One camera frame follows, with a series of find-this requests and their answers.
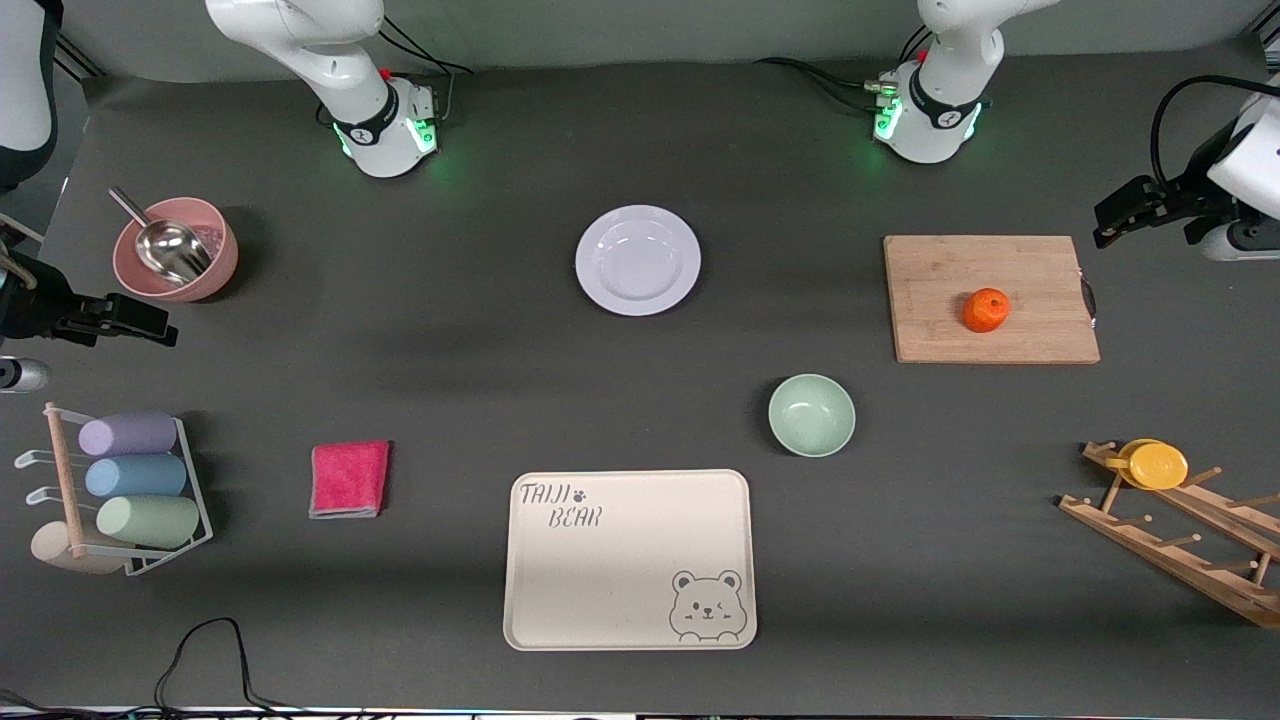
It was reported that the orange fruit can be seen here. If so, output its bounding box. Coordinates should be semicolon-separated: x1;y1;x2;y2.
963;288;1011;333

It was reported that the white round plate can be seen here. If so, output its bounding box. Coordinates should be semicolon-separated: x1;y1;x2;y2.
575;205;702;317

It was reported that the metal scoop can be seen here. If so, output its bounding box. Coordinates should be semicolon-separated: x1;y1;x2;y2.
108;187;214;284

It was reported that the purple cup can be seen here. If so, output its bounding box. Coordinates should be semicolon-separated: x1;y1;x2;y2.
78;411;179;458

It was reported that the pink bowl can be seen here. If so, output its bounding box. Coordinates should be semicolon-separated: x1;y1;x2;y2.
112;197;240;303

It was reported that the blue cup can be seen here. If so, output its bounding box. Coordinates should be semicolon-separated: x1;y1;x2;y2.
85;454;188;499

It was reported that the wooden cutting board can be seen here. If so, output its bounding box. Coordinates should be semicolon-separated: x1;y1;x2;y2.
884;235;1101;365

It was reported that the green cup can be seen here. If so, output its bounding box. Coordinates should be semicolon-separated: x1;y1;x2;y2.
96;495;200;549

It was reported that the beige cup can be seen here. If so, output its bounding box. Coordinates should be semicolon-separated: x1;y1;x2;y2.
30;521;126;575

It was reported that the yellow mug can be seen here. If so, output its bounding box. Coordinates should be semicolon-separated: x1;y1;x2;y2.
1105;439;1190;491

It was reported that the pink folded cloth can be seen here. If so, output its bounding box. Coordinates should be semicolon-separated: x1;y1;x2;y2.
309;440;391;520

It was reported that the wooden mug rack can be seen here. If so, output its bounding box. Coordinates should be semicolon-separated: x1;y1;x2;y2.
1058;440;1280;630

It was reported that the light green bowl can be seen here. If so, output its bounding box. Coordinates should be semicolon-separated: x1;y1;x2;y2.
768;374;857;458

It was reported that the beige bear print tray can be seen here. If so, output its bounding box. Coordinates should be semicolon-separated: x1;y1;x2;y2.
503;469;758;652

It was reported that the white wire cup rack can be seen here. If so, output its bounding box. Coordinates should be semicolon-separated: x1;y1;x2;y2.
14;402;214;578

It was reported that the black floor cable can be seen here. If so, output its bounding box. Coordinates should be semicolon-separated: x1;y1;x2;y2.
155;618;301;713

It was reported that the black left arm base cable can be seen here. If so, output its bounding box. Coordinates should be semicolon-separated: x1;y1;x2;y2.
753;57;896;113

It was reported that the black arm base cable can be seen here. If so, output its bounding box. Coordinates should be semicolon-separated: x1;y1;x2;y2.
378;15;474;76
753;57;896;113

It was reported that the black right arm base cable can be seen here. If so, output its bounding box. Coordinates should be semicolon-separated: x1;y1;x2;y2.
378;15;474;76

